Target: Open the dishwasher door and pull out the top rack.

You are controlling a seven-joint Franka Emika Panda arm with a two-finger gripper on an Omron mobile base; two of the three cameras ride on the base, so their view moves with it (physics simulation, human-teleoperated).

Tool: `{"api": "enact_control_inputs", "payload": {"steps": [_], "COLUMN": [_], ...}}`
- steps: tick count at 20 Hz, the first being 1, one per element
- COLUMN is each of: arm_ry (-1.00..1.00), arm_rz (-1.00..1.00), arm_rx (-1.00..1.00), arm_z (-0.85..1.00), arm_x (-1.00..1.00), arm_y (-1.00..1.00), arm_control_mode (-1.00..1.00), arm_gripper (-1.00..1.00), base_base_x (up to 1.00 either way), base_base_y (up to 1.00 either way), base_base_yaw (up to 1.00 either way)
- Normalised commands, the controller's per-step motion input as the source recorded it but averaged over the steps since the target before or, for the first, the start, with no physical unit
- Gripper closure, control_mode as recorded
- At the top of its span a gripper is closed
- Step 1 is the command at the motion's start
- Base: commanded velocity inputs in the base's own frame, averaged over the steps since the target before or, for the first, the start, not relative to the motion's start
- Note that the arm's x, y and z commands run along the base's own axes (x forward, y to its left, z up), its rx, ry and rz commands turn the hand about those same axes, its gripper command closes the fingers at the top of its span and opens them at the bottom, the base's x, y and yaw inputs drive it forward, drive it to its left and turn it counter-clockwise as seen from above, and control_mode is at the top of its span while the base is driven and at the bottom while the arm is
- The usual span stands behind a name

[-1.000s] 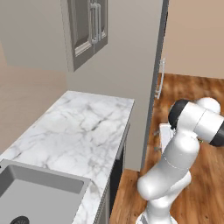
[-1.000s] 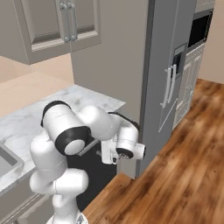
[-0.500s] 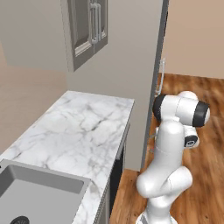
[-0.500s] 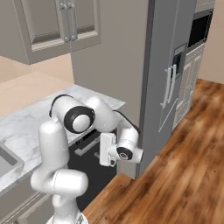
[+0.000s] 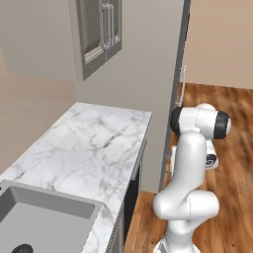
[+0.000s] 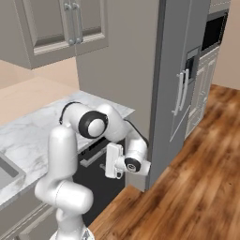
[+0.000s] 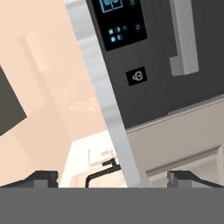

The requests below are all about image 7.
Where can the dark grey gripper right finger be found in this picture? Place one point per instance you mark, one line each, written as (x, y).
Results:
(183, 179)

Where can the white sink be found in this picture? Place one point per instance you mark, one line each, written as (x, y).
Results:
(87, 157)

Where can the silver fridge body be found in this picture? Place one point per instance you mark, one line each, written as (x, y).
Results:
(102, 87)

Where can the dark brown panel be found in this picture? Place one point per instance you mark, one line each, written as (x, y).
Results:
(8, 105)

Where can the black tap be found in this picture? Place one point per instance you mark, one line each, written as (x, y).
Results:
(100, 172)

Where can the beige cupboard door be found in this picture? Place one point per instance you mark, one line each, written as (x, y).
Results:
(180, 137)

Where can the dark grey fridge door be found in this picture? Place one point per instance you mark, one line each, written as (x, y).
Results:
(163, 73)

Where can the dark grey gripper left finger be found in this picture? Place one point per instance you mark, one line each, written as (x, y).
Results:
(40, 178)

